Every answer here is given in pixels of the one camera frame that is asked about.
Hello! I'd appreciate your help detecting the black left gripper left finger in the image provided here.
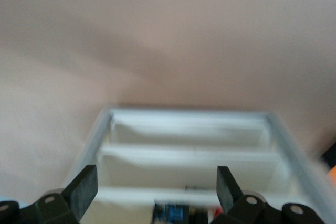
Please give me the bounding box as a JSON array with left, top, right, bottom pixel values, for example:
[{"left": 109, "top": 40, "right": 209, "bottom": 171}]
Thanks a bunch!
[{"left": 0, "top": 165, "right": 99, "bottom": 224}]

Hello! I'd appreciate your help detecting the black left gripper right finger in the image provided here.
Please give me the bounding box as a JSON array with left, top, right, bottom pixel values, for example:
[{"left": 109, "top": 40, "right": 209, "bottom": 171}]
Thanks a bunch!
[{"left": 209, "top": 166, "right": 322, "bottom": 224}]

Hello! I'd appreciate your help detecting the white drawer cabinet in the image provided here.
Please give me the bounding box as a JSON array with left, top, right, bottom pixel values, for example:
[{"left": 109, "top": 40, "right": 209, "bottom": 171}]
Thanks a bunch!
[{"left": 64, "top": 105, "right": 329, "bottom": 224}]

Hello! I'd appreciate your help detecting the blue black electronic component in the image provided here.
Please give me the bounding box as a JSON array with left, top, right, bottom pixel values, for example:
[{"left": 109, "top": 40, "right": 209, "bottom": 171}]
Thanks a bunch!
[{"left": 154, "top": 199, "right": 190, "bottom": 224}]

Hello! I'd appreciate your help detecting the orange button enclosure box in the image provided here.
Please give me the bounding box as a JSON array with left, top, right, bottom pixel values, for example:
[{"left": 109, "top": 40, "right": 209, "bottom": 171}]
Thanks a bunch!
[{"left": 320, "top": 146, "right": 336, "bottom": 183}]

